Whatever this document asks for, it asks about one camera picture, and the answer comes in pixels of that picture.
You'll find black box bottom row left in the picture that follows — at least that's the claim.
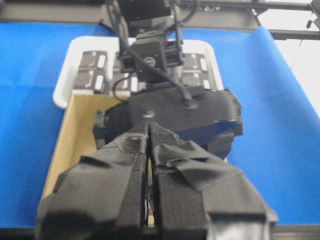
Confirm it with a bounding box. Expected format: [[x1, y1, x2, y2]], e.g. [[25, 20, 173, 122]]
[[72, 69, 106, 95]]

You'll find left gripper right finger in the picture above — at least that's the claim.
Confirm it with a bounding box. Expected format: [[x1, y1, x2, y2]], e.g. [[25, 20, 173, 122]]
[[149, 122, 278, 240]]

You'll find black box second row left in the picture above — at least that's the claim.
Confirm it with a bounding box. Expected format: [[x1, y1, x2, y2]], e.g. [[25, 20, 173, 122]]
[[110, 73, 140, 97]]

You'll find black camera cable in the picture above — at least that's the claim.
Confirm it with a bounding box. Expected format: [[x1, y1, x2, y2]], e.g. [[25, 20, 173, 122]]
[[112, 0, 198, 108]]

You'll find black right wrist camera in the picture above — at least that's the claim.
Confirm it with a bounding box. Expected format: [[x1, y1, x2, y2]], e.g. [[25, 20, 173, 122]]
[[119, 39, 184, 84]]

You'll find blue table cloth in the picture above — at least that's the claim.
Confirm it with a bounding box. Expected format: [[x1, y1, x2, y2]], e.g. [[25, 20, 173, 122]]
[[0, 23, 320, 228]]

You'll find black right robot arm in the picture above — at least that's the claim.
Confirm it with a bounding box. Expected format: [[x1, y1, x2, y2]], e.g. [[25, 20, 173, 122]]
[[93, 0, 243, 159]]

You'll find black box tray top-right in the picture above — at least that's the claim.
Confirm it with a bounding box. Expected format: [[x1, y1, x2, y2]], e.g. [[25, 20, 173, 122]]
[[181, 72, 211, 89]]

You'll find black box third row right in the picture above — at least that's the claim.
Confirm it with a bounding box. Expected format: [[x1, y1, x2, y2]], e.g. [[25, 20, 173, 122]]
[[112, 51, 123, 74]]

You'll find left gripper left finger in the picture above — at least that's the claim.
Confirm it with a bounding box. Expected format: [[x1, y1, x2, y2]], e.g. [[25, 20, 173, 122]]
[[35, 123, 149, 240]]

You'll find open cardboard box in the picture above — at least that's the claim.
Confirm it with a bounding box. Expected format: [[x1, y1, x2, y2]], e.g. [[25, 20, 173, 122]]
[[41, 94, 120, 199]]

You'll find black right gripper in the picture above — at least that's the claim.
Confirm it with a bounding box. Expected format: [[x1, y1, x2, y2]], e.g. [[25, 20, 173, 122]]
[[92, 86, 243, 159]]

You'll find black box third row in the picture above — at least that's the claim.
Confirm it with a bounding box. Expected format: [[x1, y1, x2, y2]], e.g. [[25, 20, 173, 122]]
[[78, 50, 108, 71], [112, 51, 123, 74]]

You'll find white plastic tray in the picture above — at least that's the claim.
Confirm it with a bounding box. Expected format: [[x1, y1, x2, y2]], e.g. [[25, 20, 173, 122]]
[[53, 36, 224, 109]]

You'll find black box third row left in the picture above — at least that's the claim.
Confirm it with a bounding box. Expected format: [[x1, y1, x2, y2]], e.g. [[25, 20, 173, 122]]
[[78, 50, 108, 71]]

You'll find black box tray top-left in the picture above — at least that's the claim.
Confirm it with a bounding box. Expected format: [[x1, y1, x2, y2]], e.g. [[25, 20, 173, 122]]
[[182, 53, 208, 73]]

